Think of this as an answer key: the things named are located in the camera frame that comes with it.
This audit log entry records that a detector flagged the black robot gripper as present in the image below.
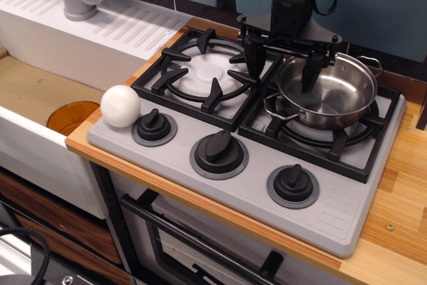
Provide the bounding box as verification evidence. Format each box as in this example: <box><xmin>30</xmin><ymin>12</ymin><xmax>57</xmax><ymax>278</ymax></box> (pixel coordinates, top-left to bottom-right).
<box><xmin>238</xmin><ymin>0</ymin><xmax>342</xmax><ymax>93</ymax></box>

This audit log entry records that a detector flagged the stainless steel pot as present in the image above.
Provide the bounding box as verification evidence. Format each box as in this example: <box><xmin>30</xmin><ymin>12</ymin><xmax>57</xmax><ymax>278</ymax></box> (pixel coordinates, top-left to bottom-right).
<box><xmin>264</xmin><ymin>53</ymin><xmax>384</xmax><ymax>130</ymax></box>

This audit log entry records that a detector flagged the black middle stove knob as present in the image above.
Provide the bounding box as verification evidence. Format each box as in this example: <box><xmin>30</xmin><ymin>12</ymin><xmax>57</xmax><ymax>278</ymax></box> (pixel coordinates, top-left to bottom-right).
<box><xmin>189</xmin><ymin>130</ymin><xmax>249</xmax><ymax>180</ymax></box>

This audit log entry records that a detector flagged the black stove knob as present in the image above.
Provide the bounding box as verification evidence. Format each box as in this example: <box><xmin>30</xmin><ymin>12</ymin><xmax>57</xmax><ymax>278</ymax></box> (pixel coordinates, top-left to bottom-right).
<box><xmin>131</xmin><ymin>108</ymin><xmax>178</xmax><ymax>148</ymax></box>
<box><xmin>266</xmin><ymin>164</ymin><xmax>320</xmax><ymax>210</ymax></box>
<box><xmin>189</xmin><ymin>130</ymin><xmax>249</xmax><ymax>180</ymax></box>

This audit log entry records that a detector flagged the black right stove knob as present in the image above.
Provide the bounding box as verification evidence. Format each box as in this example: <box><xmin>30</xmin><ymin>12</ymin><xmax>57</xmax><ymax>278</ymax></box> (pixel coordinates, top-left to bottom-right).
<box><xmin>266</xmin><ymin>164</ymin><xmax>320</xmax><ymax>210</ymax></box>

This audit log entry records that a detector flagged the black left stove knob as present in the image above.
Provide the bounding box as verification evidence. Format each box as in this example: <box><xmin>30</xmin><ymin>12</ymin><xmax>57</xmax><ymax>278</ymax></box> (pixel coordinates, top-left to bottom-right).
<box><xmin>131</xmin><ymin>108</ymin><xmax>178</xmax><ymax>148</ymax></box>

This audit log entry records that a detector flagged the grey toy stove top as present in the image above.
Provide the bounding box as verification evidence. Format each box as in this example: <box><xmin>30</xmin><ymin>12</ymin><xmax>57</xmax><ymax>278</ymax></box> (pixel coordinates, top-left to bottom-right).
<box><xmin>85</xmin><ymin>27</ymin><xmax>408</xmax><ymax>259</ymax></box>

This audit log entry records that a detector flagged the white mushroom ball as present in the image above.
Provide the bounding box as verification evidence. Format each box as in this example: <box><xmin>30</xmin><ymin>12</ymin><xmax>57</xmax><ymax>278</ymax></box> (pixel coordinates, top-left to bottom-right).
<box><xmin>100</xmin><ymin>85</ymin><xmax>140</xmax><ymax>128</ymax></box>

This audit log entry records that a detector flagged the black left burner grate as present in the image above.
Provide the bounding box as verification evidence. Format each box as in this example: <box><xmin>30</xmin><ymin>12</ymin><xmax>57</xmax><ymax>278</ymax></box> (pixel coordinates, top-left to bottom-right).
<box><xmin>132</xmin><ymin>28</ymin><xmax>283</xmax><ymax>131</ymax></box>

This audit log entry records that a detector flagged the black burner grate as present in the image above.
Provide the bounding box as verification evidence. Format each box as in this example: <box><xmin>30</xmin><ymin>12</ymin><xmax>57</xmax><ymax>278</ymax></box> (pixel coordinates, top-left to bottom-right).
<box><xmin>238</xmin><ymin>68</ymin><xmax>406</xmax><ymax>184</ymax></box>
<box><xmin>132</xmin><ymin>28</ymin><xmax>283</xmax><ymax>131</ymax></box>

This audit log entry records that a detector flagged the black right burner grate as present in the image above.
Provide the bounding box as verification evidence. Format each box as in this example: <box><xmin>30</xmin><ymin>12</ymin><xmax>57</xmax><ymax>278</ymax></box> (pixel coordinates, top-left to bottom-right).
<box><xmin>238</xmin><ymin>68</ymin><xmax>406</xmax><ymax>184</ymax></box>

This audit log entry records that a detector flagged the brass screw in counter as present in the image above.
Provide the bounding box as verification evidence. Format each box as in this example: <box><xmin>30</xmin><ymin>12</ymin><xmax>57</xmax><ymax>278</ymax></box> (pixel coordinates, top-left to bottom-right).
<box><xmin>386</xmin><ymin>223</ymin><xmax>395</xmax><ymax>232</ymax></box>

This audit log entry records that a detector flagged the orange plastic bowl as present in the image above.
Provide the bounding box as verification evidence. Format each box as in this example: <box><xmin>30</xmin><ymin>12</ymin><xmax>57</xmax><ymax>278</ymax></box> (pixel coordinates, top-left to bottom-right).
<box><xmin>47</xmin><ymin>101</ymin><xmax>99</xmax><ymax>136</ymax></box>

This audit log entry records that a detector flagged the white toy sink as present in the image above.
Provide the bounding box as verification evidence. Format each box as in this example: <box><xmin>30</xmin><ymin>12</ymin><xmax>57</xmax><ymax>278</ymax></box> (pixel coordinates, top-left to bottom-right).
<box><xmin>1</xmin><ymin>0</ymin><xmax>190</xmax><ymax>219</ymax></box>

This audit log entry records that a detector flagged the upper wooden drawer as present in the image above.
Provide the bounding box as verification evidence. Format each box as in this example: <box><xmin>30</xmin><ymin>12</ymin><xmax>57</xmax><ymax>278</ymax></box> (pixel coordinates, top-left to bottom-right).
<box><xmin>1</xmin><ymin>170</ymin><xmax>121</xmax><ymax>263</ymax></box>

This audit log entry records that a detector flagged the wooden drawer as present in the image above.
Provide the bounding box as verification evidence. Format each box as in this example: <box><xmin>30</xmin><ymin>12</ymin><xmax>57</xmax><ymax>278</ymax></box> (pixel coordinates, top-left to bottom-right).
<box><xmin>16</xmin><ymin>214</ymin><xmax>131</xmax><ymax>285</ymax></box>
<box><xmin>1</xmin><ymin>170</ymin><xmax>121</xmax><ymax>263</ymax></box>

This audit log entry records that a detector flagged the lower wooden drawer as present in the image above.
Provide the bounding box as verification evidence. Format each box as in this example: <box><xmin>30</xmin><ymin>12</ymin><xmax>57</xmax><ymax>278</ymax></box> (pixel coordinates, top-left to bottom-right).
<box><xmin>16</xmin><ymin>214</ymin><xmax>131</xmax><ymax>285</ymax></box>

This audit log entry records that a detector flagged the oven door with handle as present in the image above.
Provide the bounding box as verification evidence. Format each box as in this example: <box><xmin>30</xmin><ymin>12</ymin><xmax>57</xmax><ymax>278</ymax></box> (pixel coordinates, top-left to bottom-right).
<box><xmin>120</xmin><ymin>190</ymin><xmax>341</xmax><ymax>284</ymax></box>

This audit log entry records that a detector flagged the black braided cable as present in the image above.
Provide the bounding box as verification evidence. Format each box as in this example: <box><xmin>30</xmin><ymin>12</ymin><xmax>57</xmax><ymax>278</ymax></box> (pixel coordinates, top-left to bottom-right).
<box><xmin>0</xmin><ymin>226</ymin><xmax>51</xmax><ymax>285</ymax></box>

